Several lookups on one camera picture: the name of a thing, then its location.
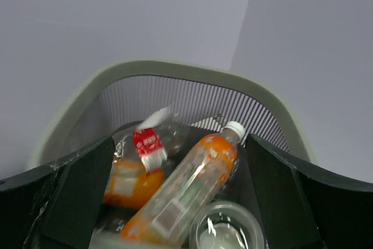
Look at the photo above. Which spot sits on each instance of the clear jar silver lid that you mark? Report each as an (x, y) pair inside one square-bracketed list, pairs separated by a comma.
[(224, 224)]

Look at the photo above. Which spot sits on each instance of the orange juice bottle white cap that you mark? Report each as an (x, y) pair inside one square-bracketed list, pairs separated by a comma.
[(166, 218)]

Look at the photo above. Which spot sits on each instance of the small red-label cola bottle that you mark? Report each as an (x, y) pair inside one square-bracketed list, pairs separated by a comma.
[(150, 143)]

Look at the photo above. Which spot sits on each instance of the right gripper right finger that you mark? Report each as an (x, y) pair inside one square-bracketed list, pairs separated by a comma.
[(305, 206)]

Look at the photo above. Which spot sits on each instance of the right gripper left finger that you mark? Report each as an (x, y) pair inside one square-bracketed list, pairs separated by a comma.
[(56, 205)]

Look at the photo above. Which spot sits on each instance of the grey mesh waste bin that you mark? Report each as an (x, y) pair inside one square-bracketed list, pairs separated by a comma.
[(122, 94)]

